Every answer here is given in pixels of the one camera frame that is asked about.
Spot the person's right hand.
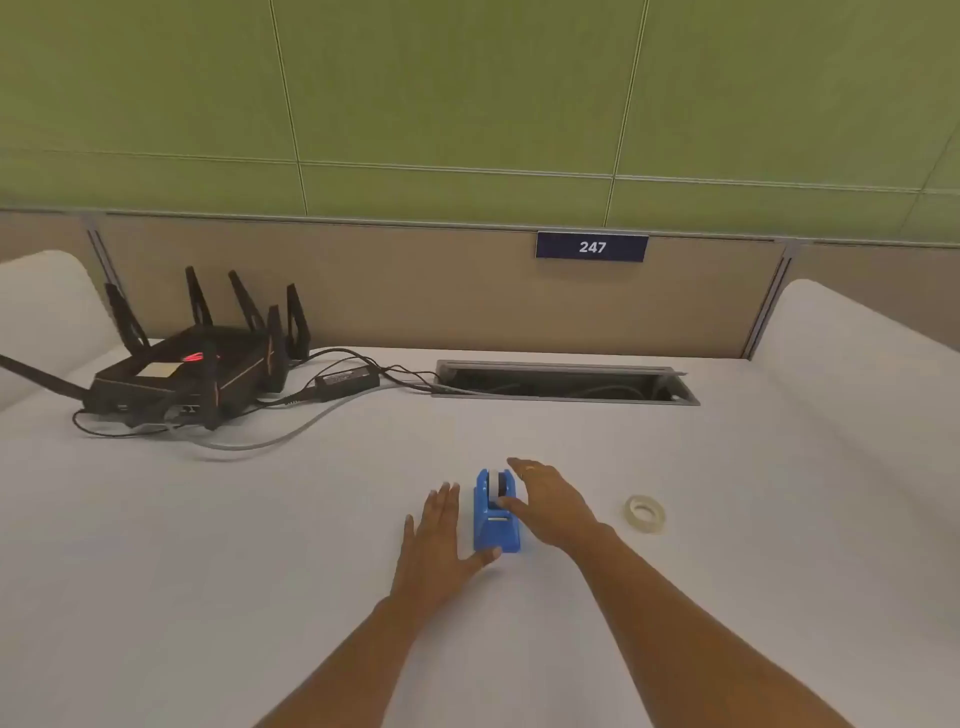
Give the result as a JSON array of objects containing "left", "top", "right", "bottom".
[{"left": 497, "top": 457, "right": 603, "bottom": 553}]

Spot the person's left hand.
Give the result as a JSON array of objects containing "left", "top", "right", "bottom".
[{"left": 390, "top": 481, "right": 504, "bottom": 612}]

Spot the person's left forearm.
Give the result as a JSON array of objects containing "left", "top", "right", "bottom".
[{"left": 253, "top": 594, "right": 456, "bottom": 728}]

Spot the person's right forearm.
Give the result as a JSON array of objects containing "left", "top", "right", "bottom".
[{"left": 566, "top": 523, "right": 856, "bottom": 728}]

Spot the blue tape dispenser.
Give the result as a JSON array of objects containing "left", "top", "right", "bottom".
[{"left": 472, "top": 468, "right": 524, "bottom": 558}]

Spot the clear tape roll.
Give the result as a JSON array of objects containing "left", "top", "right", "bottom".
[{"left": 624, "top": 495, "right": 667, "bottom": 534}]

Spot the black power adapter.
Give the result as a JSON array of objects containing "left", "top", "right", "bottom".
[{"left": 314, "top": 365, "right": 382, "bottom": 393}]

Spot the wide beige partition panel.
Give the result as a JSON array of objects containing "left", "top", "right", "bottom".
[{"left": 96, "top": 213, "right": 789, "bottom": 361}]

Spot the black router with antennas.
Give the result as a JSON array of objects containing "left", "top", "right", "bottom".
[{"left": 0, "top": 266, "right": 312, "bottom": 433}]

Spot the blue number sign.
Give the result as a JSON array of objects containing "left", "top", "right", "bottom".
[{"left": 535, "top": 231, "right": 649, "bottom": 264}]

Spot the white curved desk divider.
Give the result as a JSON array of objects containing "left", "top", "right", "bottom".
[
  {"left": 0, "top": 249, "right": 123, "bottom": 412},
  {"left": 752, "top": 279, "right": 960, "bottom": 481}
]

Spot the narrow beige partition panel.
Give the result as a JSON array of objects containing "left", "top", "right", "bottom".
[
  {"left": 0, "top": 209, "right": 97, "bottom": 265},
  {"left": 786, "top": 241, "right": 960, "bottom": 316}
]

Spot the black adapter power cable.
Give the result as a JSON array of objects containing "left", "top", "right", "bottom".
[{"left": 375, "top": 363, "right": 445, "bottom": 396}]

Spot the grey cable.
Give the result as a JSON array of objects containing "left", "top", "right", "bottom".
[{"left": 161, "top": 381, "right": 441, "bottom": 452}]

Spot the black router cable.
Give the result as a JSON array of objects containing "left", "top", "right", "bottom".
[{"left": 253, "top": 346, "right": 376, "bottom": 411}]

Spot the metal desk cable tray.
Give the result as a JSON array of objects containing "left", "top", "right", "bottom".
[{"left": 431, "top": 359, "right": 702, "bottom": 408}]

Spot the thin black looped cable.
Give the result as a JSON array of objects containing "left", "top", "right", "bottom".
[{"left": 71, "top": 407, "right": 205, "bottom": 441}]

